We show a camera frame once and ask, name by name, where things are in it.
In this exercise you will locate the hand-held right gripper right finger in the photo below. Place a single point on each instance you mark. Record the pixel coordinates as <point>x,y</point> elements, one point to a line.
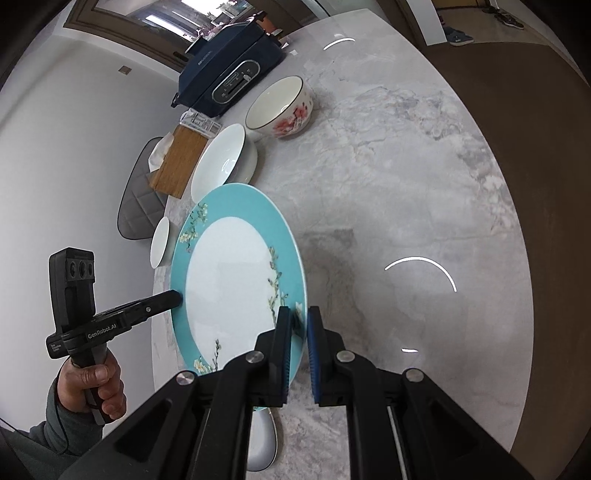
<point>315,350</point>

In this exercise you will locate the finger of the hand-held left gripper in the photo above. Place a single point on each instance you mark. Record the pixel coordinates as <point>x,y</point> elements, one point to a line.
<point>147,307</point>

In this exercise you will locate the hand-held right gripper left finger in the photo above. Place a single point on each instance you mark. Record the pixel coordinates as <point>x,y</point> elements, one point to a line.
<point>284,334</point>

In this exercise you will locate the teal floral plate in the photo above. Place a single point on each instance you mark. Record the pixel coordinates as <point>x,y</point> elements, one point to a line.
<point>231,286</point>

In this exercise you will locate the silver metal plate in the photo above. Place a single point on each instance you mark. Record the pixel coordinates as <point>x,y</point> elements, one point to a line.
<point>263,438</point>

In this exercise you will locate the white bowl dark rim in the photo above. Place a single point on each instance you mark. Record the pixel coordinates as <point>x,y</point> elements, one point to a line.
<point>286,120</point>

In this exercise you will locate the person's left forearm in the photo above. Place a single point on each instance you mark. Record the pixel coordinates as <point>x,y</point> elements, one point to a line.
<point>46,438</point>

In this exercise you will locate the person's left hand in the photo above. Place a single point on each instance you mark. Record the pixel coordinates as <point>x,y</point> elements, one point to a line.
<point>74,385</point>

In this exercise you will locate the small white dish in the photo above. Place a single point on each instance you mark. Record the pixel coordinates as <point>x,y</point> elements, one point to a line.
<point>160,242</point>

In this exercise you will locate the grey quilted chair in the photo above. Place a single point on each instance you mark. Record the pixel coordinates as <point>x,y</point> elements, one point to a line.
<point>138,203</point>

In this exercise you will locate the wooden tissue box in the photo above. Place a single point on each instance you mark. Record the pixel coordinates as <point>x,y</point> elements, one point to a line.
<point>178,161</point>

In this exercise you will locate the white tissue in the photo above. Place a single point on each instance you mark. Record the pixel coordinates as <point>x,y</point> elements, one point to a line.
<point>159,154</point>

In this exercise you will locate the small clear packet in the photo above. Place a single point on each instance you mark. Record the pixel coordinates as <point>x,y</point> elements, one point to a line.
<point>201,122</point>

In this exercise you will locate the navy electric cooker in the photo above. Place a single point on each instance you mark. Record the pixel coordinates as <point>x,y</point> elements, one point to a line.
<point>231,69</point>

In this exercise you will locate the dark sneaker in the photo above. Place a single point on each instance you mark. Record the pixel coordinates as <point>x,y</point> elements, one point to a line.
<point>459,38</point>
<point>508,18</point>

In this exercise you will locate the brown window frame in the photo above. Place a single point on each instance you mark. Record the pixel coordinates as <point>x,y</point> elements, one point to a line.
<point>92,21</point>

